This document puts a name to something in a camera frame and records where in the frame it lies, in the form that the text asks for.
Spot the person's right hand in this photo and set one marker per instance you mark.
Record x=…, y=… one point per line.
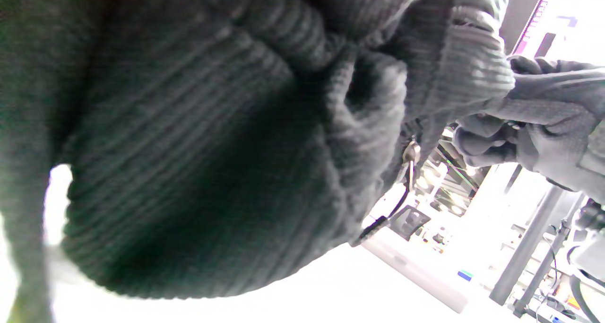
x=553, y=119

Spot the grey tripod pole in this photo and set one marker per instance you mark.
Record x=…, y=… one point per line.
x=543, y=271
x=524, y=252

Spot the computer monitor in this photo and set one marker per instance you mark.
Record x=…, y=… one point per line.
x=567, y=25

